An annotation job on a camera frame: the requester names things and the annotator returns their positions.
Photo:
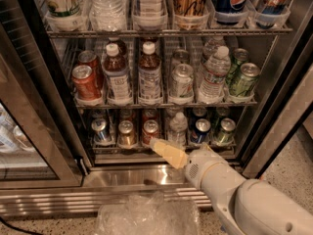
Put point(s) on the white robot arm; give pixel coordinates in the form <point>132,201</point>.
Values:
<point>243,206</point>

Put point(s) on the white labelled bottle top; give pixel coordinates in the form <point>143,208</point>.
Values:
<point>149,8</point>

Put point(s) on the blue can bottom left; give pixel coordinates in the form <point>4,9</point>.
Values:
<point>101,130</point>

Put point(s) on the large water bottle top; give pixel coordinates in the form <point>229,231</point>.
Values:
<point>107,15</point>

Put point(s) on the clear water bottle behind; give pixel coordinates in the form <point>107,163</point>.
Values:
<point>171,112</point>

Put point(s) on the clear water bottle bottom shelf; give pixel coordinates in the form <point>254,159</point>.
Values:
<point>177,129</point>

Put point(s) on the green can bottom front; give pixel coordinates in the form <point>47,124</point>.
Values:
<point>225,133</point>

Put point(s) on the red coke can front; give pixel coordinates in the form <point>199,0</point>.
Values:
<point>85,82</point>

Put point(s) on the clear plastic bag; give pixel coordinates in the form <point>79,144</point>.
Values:
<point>152,215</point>

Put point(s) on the steel fridge door right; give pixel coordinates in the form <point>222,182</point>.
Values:
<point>284,92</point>

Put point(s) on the steel fridge door left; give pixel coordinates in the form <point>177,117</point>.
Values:
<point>40,146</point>

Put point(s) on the red coke can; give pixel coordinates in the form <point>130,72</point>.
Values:
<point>85,82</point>
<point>90,59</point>

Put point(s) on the large pepsi bottle top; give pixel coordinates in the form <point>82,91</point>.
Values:
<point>230,2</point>

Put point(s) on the clear water bottle shelf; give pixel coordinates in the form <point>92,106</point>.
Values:
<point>177,129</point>
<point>215,71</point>

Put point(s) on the steel fridge door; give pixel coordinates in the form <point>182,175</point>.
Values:
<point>284,92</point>
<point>40,146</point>

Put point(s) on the green can middle front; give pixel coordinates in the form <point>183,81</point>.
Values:
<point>244,80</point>

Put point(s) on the blue pepsi can front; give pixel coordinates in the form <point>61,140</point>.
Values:
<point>200,130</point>

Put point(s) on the silver can middle rear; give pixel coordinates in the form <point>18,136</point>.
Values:
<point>179,56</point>

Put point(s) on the green can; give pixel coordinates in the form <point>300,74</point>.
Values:
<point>239,56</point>
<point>244,80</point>
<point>225,133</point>

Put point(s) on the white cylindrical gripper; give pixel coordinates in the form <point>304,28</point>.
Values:
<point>200,164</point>

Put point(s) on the silver diet can front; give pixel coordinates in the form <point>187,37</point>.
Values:
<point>182,81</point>

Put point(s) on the red coke can rear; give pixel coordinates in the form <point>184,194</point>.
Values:
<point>90,59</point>

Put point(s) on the gold can bottom front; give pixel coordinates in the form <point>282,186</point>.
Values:
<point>126,134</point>

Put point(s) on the clear water bottle middle shelf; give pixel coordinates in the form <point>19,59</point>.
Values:
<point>215,71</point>

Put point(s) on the brown tea bottle right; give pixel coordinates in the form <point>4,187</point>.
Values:
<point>149,72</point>

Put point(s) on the green can middle rear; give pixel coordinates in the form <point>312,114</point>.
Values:
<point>239,56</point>

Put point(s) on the brown tea bottle left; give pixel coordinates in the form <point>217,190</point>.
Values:
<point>117,75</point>

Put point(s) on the brown tea bottle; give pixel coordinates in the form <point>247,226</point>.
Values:
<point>149,72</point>
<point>117,75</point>

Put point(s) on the red can bottom front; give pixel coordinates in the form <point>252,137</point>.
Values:
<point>150,130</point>

